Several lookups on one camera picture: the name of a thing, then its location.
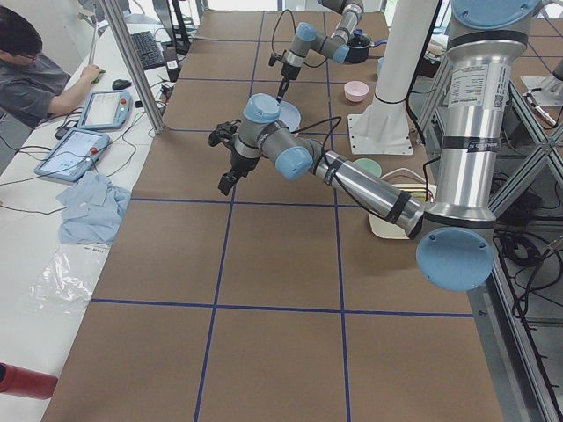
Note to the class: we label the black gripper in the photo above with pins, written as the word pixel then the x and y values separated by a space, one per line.
pixel 286 72
pixel 241 164

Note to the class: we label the blue plate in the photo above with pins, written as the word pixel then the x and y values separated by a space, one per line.
pixel 289 115

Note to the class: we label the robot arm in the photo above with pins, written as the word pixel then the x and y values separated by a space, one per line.
pixel 455 230
pixel 327 35

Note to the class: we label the pink bowl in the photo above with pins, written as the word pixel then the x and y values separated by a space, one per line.
pixel 356 91

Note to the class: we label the dark blue pot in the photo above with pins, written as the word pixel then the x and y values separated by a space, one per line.
pixel 359 46

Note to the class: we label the small black box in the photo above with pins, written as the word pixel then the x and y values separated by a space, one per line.
pixel 172 65

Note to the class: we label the green bowl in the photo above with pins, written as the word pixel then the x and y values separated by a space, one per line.
pixel 370 166

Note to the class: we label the black keyboard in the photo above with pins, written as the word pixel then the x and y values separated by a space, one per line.
pixel 147 49

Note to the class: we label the light blue shirt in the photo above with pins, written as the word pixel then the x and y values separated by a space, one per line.
pixel 94 208

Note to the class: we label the upper teach pendant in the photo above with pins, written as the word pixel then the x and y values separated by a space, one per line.
pixel 105 110

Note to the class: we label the teach pendant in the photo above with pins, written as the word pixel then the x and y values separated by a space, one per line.
pixel 74 155
pixel 105 110

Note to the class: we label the black computer mouse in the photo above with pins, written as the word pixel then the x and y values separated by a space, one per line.
pixel 121 84

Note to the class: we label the lower teach pendant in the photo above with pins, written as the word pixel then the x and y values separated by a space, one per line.
pixel 74 155

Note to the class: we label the white side table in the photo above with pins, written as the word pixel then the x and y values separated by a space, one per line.
pixel 35 339

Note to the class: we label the clear plastic bag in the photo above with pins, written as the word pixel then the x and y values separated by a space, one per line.
pixel 66 284

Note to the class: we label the seated person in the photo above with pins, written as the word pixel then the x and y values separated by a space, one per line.
pixel 33 87

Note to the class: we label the red cylinder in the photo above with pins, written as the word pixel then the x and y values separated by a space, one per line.
pixel 23 382

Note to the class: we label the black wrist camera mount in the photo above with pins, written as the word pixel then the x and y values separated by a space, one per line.
pixel 224 134

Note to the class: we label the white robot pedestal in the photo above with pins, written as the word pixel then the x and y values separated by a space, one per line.
pixel 382 128

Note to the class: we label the aluminium frame post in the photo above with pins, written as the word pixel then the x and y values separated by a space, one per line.
pixel 116 21

